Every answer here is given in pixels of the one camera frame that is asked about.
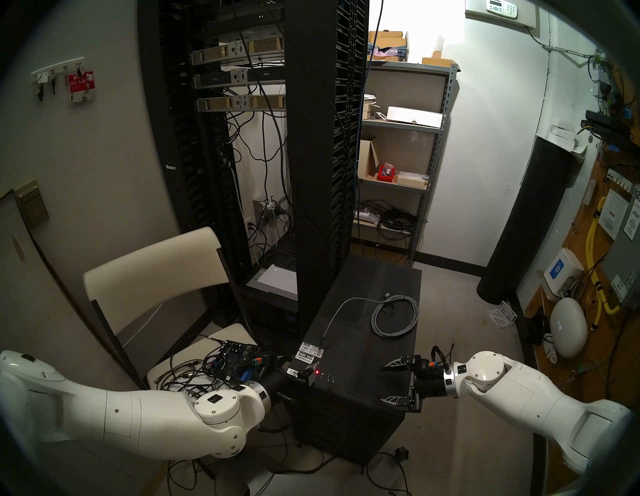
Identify black rack cable bundle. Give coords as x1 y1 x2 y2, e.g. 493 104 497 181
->
220 112 297 263

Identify tangled black cables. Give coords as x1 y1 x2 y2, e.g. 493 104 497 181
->
154 334 241 398

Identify beige wall plate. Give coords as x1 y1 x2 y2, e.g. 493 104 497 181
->
14 180 50 226

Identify black workstation tower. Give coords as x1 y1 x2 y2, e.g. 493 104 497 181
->
287 254 423 466

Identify tan flat box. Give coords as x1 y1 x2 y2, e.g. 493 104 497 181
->
396 171 431 190

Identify small white box stack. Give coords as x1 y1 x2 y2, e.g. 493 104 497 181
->
547 125 589 162

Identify cream folding chair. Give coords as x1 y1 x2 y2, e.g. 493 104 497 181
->
82 227 263 396

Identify dark Dell rack server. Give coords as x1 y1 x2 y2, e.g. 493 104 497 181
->
194 65 287 91

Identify white patch block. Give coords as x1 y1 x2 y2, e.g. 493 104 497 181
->
605 167 632 195

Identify open cardboard box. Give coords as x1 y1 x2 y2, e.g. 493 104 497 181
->
358 135 382 181

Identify black power plug cable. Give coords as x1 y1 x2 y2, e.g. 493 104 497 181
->
366 446 416 496

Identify grey braided USB cable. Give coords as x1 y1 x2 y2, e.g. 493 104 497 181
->
318 294 420 351

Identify red key tag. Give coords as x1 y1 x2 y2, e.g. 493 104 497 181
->
68 71 97 104

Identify black circuit board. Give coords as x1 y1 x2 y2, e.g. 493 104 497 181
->
202 340 262 386

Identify black server rack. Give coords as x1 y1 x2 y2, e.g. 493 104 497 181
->
137 0 371 351

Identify yellow cable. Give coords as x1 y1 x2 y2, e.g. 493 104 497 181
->
585 196 622 317

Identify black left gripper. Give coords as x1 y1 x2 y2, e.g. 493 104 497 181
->
261 366 315 402

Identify white folding bracket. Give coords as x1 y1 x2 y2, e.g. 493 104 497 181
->
487 300 517 330

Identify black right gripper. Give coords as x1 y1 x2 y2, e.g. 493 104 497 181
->
375 354 451 414

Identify grey telecom wall box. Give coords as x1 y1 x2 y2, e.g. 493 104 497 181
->
600 200 640 309

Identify large cardboard box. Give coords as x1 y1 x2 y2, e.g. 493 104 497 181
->
368 31 408 62

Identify black wall router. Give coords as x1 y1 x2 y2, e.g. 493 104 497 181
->
580 110 640 147

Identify white key hook rack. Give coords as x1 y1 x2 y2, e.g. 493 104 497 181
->
31 62 85 102

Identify wall outlet box with plugs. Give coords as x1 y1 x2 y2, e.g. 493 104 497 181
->
252 196 279 227

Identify white alarm keypad panel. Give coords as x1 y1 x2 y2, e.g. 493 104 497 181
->
465 0 538 29

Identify white flat rack device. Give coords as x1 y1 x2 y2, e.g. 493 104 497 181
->
246 264 300 302

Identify gold-fronted rack server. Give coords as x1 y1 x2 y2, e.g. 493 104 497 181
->
190 36 286 67
197 93 287 114

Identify white flat box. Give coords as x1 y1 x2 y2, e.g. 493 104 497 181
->
386 106 444 129

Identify black cable coil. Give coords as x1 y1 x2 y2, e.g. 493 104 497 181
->
359 200 427 242

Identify white box blue label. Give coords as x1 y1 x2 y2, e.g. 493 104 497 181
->
543 247 585 299

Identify grey metal shelf unit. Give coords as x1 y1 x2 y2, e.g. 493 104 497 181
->
350 60 462 267

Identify white oval router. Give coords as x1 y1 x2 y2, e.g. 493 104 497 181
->
550 297 589 359

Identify white paper notice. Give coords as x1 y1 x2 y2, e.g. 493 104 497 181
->
597 189 629 241

